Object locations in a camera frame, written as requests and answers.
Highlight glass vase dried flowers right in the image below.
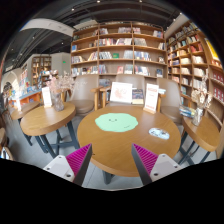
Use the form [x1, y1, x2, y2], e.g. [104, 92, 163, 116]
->
[191, 75, 213, 126]

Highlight far left bookshelf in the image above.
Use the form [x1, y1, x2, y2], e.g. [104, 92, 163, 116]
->
[22, 54, 52, 89]

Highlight round wooden centre table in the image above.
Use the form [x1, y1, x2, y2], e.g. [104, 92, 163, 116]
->
[77, 106, 181, 184]

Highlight beige armchair right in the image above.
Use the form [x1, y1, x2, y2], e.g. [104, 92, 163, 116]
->
[157, 78, 182, 124]

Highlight beige armchair left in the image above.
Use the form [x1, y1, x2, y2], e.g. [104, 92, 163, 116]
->
[69, 74, 101, 116]

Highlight right wooden bookshelf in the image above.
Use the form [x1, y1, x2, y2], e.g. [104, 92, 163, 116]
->
[165, 19, 224, 130]

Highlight glass vase dried flowers left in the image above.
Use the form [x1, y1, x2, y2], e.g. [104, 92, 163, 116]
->
[46, 73, 75, 112]

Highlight patterned computer mouse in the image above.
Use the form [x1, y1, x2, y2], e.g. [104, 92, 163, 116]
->
[149, 128, 170, 140]

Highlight orange display table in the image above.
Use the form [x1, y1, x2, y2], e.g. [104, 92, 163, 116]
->
[9, 90, 42, 107]

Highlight green smiley mouse pad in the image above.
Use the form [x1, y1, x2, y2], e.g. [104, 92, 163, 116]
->
[95, 113, 138, 132]

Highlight stack of books right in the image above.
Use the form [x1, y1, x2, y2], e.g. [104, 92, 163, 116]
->
[179, 105, 195, 118]

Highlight small wooden far-left table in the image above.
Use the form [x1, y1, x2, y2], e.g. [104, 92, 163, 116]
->
[11, 101, 40, 122]

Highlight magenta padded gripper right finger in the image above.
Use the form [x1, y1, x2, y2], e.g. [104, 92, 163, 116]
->
[131, 144, 181, 185]

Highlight round wooden left table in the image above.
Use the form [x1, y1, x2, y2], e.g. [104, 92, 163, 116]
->
[20, 102, 79, 158]

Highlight glass vase dried flowers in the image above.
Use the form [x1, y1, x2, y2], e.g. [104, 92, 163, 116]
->
[46, 73, 75, 112]
[191, 75, 213, 126]

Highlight white picture book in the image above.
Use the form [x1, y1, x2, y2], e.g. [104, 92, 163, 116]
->
[110, 82, 132, 103]

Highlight white red sign stand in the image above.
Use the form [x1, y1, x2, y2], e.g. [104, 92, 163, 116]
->
[144, 84, 159, 114]

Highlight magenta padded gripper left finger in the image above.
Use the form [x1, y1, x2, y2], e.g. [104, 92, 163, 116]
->
[44, 144, 92, 186]

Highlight dark cover book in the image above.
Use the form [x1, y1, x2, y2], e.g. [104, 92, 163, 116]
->
[132, 89, 144, 104]

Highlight round wooden table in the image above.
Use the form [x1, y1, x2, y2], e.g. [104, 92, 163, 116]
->
[20, 102, 79, 158]
[77, 106, 181, 184]
[178, 116, 220, 165]

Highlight round wooden right table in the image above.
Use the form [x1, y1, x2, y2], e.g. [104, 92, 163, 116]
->
[178, 116, 220, 165]

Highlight white sign on left table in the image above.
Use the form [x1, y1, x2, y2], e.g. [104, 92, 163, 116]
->
[42, 87, 52, 108]

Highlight large wooden bookshelf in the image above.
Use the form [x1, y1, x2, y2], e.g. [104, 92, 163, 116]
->
[71, 21, 168, 79]

